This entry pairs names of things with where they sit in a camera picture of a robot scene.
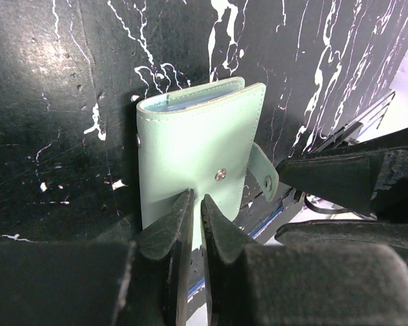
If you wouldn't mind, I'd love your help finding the green card holder wallet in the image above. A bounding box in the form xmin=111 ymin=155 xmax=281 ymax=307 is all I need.
xmin=135 ymin=76 xmax=279 ymax=238

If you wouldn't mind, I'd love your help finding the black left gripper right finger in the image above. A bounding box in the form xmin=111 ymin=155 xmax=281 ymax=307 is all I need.
xmin=201 ymin=196 xmax=408 ymax=325

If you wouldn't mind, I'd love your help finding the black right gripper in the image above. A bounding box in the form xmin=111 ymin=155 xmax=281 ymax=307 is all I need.
xmin=275 ymin=128 xmax=408 ymax=249

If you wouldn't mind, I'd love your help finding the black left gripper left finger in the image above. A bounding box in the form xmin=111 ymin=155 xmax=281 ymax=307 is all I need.
xmin=0 ymin=190 xmax=194 ymax=325

